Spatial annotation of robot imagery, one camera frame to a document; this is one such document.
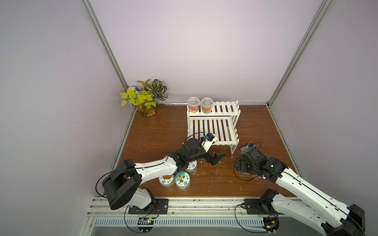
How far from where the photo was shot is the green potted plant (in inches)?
38.1

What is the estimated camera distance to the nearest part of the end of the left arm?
0.62 meters

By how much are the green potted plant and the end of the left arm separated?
0.45m
